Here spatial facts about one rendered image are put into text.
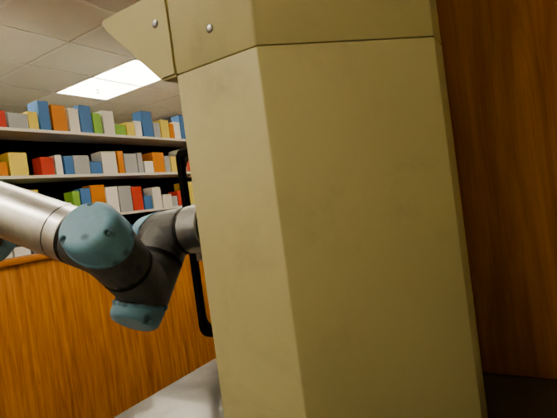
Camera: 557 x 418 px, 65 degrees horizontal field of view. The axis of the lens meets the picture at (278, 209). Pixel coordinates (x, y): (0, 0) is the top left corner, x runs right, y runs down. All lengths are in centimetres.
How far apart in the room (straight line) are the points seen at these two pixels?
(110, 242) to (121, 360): 242
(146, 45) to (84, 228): 23
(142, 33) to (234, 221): 25
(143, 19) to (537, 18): 54
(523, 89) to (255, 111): 43
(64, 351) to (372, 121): 242
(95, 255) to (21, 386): 211
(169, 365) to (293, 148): 284
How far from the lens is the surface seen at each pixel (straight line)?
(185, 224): 66
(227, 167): 47
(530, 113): 74
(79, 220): 57
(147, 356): 307
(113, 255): 56
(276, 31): 47
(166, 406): 82
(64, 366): 274
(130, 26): 59
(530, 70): 75
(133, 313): 65
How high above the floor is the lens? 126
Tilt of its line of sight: 1 degrees down
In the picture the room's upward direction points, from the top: 8 degrees counter-clockwise
